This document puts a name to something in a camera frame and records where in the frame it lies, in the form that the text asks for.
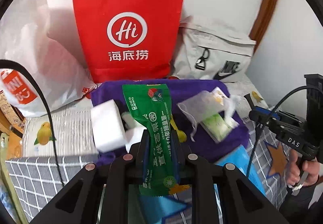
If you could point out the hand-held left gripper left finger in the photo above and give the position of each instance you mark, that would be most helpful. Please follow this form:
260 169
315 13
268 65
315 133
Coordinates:
143 153

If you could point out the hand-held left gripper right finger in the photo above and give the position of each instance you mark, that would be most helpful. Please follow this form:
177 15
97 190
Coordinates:
184 163

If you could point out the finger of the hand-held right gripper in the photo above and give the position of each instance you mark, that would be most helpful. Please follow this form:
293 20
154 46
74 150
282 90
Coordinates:
267 111
262 120

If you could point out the dark green wet wipe packet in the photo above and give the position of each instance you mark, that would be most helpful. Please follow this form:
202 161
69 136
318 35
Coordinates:
151 113

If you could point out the light green tissue pack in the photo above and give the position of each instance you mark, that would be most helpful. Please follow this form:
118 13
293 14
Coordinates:
217 125

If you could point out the white sponge block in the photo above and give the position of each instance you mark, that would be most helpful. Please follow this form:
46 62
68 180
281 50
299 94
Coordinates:
108 123

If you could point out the small orange print sachet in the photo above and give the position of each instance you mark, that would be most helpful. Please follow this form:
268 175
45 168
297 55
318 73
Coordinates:
218 96

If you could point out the translucent white mesh pouch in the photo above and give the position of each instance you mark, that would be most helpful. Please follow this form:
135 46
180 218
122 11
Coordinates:
196 105

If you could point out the person's right forearm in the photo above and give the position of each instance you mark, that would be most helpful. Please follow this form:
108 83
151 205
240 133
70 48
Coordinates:
302 203

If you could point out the person's right hand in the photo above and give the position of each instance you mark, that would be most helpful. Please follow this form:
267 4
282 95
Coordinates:
295 171

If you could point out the purple towel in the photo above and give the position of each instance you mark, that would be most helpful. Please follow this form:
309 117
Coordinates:
234 135

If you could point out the white crumpled wrapper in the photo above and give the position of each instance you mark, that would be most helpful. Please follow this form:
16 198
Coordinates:
231 110

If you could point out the fruit print bed sheet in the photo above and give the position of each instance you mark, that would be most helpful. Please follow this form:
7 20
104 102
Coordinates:
73 123

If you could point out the grey waist bag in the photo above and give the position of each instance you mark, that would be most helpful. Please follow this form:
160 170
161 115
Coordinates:
214 45

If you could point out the grey checked blanket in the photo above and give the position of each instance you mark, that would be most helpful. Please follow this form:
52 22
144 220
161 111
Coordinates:
37 176

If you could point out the white plastic shopping bag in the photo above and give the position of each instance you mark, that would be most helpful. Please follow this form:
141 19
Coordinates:
50 62

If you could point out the green blanket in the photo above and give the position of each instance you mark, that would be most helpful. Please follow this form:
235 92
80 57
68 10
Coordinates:
11 183

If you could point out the printed cardboard box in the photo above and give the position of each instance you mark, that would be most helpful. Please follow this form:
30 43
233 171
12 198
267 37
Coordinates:
7 108

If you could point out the red paper bag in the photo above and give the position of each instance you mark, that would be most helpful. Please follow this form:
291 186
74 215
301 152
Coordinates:
126 7

